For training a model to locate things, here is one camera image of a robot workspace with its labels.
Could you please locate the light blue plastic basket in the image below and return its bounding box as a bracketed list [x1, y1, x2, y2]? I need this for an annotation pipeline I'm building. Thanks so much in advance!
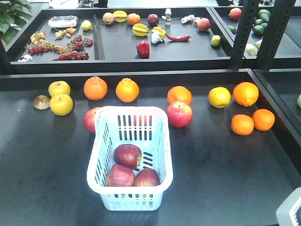
[87, 106, 173, 211]

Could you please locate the red apple edge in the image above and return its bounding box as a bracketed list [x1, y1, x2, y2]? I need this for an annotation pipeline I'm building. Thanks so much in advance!
[113, 144, 142, 169]

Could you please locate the red apple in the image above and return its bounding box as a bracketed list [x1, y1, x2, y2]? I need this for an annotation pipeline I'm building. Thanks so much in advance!
[166, 101, 193, 128]
[83, 106, 101, 133]
[133, 168, 160, 186]
[105, 164, 135, 186]

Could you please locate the red apple behind basket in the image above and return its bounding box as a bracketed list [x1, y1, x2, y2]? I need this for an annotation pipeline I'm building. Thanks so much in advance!
[83, 106, 101, 133]

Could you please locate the red apple on stand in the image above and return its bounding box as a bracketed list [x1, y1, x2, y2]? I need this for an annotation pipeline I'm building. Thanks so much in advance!
[166, 101, 193, 128]

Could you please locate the orange back middle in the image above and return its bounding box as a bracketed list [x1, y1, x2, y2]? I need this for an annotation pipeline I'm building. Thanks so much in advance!
[116, 78, 140, 103]

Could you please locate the orange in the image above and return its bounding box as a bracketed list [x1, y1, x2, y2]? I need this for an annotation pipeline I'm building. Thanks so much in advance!
[116, 78, 140, 103]
[84, 76, 108, 101]

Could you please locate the grapefruit orange fruit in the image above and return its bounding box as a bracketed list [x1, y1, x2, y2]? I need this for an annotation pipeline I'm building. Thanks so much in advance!
[167, 86, 192, 105]

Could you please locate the orange back left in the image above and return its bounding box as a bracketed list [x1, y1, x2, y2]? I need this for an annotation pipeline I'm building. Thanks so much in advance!
[84, 76, 108, 101]

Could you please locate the red bell pepper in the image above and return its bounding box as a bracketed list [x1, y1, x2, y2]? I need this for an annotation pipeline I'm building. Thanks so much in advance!
[136, 40, 150, 58]

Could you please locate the yellow green apple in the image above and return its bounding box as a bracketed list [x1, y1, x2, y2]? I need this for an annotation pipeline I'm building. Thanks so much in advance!
[208, 87, 231, 108]

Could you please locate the white garlic bulb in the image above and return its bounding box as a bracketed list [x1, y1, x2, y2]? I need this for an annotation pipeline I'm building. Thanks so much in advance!
[150, 32, 163, 44]

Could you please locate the red chili pepper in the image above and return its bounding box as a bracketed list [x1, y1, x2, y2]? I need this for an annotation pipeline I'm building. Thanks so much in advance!
[165, 33, 191, 42]

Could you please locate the yellow starfruit front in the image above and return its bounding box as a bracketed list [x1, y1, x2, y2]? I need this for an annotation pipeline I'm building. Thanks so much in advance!
[132, 23, 150, 37]

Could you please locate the black wooden produce stand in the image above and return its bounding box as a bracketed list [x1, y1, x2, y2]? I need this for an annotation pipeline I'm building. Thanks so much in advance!
[0, 0, 301, 226]

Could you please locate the yellow apple front left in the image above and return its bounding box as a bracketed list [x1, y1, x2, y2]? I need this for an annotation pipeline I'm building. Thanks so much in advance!
[49, 94, 73, 116]

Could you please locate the small orange fruit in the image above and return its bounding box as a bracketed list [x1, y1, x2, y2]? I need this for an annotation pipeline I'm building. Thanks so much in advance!
[231, 114, 254, 136]

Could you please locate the yellow apple back left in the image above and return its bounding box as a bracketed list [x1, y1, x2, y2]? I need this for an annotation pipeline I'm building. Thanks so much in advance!
[48, 81, 71, 97]

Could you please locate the small orange right one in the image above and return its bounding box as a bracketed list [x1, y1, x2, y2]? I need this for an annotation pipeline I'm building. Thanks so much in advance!
[252, 109, 275, 131]

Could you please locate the white digital scale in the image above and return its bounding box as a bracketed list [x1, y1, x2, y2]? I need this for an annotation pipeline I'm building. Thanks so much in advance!
[48, 16, 78, 28]

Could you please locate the red tomato fruit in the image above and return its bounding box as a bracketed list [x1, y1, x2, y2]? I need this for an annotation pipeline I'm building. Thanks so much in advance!
[228, 8, 242, 20]

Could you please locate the green potted plant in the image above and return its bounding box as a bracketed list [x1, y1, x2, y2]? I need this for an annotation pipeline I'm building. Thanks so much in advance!
[0, 0, 32, 45]

